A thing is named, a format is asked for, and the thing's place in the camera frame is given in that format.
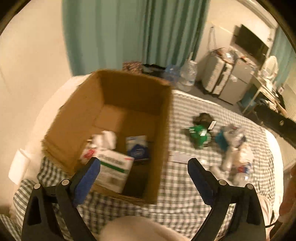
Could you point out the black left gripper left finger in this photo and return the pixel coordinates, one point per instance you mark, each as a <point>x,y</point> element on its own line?
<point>41,222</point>

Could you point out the green 999 medicine box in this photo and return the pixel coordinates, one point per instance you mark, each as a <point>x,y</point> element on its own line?
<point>114,169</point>

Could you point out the black glossy box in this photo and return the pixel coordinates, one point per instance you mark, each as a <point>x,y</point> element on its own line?
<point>205,120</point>

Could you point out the green snack packet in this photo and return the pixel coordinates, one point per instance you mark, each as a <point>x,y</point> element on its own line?
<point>199,136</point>

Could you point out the person right hand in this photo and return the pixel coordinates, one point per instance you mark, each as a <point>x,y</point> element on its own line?
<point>289,195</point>

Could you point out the wooden desk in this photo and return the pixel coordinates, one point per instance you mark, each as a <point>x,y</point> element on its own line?
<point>259,91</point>

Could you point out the crumpled silver foil bag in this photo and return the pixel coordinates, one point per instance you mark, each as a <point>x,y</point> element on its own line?
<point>234,135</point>

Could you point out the crumpled white plastic bag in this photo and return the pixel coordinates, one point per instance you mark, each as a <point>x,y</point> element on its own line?
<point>244,156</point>

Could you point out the checkered bed sheet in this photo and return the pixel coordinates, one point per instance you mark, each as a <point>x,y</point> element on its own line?
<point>179,206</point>

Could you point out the white round mirror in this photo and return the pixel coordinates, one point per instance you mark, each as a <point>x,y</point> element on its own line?
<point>271,67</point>

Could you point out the white plastic bottle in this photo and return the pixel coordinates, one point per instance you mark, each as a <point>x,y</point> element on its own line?
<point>230,157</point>

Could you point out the teal blue pouch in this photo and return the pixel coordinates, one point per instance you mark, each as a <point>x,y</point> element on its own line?
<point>221,141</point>

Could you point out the white crumpled tissue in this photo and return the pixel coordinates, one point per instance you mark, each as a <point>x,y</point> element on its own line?
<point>105,140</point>

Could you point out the grey mini fridge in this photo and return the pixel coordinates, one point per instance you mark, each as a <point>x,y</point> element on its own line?
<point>237,83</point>

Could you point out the blue tissue pack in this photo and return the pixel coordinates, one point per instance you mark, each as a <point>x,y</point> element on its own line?
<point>137,148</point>

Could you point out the white suitcase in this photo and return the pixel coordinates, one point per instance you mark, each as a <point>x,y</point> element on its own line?
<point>216,74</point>

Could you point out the white printed tube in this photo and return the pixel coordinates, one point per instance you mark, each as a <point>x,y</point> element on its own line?
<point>178,157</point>

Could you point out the black television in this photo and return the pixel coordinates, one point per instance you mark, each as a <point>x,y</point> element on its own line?
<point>247,40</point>

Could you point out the brown cardboard box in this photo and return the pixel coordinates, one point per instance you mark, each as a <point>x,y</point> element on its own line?
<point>127,104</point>

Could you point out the large clear water jug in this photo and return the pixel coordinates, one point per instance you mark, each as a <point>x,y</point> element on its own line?
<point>188,74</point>

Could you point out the pack of water bottles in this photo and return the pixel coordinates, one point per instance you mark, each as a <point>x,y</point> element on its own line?
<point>172,73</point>

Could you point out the patterned brown bag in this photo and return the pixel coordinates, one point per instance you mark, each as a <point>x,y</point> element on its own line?
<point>132,67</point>

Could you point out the black bag on floor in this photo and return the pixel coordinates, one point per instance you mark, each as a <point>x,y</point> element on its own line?
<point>153,70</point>

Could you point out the green curtain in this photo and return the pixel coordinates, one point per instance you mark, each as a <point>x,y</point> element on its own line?
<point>106,34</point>

